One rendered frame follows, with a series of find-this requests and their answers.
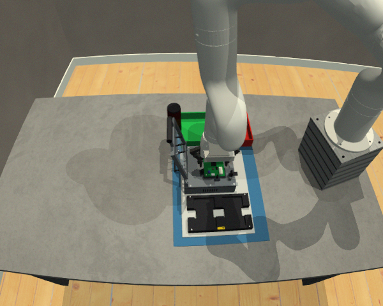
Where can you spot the green open bin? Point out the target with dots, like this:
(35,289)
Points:
(192,127)

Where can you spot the green circuit board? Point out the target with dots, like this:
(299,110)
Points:
(212,169)

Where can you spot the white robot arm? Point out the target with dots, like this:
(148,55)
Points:
(215,30)

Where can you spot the red bin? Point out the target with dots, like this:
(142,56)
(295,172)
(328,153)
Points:
(249,137)

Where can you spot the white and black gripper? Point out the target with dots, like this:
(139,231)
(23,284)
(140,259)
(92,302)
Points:
(200,149)

